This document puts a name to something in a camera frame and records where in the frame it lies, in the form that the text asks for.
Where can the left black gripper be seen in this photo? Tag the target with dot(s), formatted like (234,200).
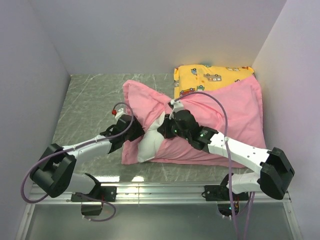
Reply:
(139,130)

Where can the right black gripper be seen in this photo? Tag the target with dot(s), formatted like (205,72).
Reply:
(165,128)

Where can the white pillow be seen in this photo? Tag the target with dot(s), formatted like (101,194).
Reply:
(151,141)

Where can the pink satin pillowcase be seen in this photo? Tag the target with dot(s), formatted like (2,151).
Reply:
(237,108)

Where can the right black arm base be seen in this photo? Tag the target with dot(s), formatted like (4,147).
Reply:
(220,193)

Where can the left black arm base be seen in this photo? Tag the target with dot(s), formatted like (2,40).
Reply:
(92,196)

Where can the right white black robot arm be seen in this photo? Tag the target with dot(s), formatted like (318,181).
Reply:
(271,173)

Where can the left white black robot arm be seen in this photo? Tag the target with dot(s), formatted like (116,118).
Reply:
(55,173)

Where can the yellow cartoon vehicle pillow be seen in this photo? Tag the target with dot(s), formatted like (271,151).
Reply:
(201,77)

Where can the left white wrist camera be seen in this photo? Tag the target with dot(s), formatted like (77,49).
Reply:
(117,113)

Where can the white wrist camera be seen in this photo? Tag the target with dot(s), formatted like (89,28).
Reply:
(117,113)
(176,106)

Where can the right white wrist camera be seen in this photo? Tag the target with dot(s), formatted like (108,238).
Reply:
(176,106)

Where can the aluminium mounting rail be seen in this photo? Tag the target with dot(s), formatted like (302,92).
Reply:
(150,193)

